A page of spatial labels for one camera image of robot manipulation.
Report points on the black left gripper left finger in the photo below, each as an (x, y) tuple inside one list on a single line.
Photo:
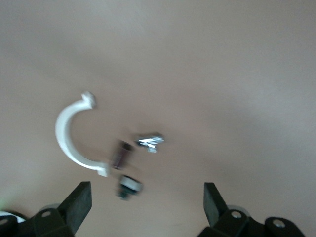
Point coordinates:
[(74, 209)]

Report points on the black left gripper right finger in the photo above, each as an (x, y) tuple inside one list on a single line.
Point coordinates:
[(219, 212)]

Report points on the small black and white part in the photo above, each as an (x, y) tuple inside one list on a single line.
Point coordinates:
[(129, 185)]

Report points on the dark brown cylindrical part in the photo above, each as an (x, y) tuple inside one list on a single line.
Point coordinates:
[(121, 154)]

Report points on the small silver metal part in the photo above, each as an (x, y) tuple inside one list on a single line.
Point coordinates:
[(148, 142)]

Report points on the brown table cover sheet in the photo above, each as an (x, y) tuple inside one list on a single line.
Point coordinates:
[(222, 74)]

